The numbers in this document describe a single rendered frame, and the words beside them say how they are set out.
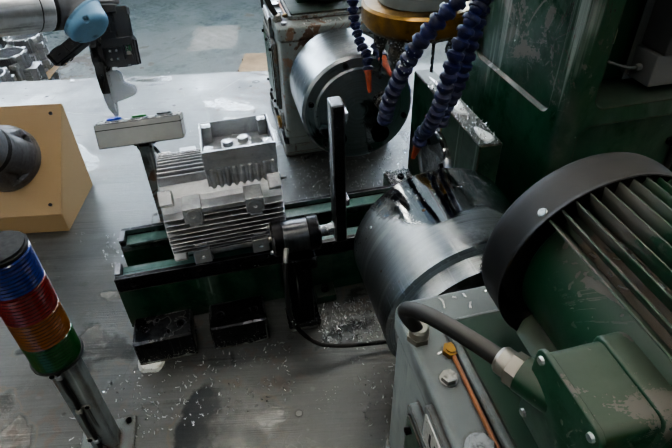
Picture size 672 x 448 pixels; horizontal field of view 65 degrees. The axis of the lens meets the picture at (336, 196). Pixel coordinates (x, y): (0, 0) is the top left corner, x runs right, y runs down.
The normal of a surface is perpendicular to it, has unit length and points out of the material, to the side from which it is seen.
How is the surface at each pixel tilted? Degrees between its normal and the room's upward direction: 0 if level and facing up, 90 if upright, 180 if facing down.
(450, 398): 0
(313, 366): 0
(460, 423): 0
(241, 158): 90
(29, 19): 103
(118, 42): 68
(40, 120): 45
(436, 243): 25
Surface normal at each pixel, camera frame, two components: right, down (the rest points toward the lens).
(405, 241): -0.69, -0.47
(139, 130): 0.21, 0.25
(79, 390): 0.23, 0.59
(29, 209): 0.03, -0.13
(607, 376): -0.03, -0.79
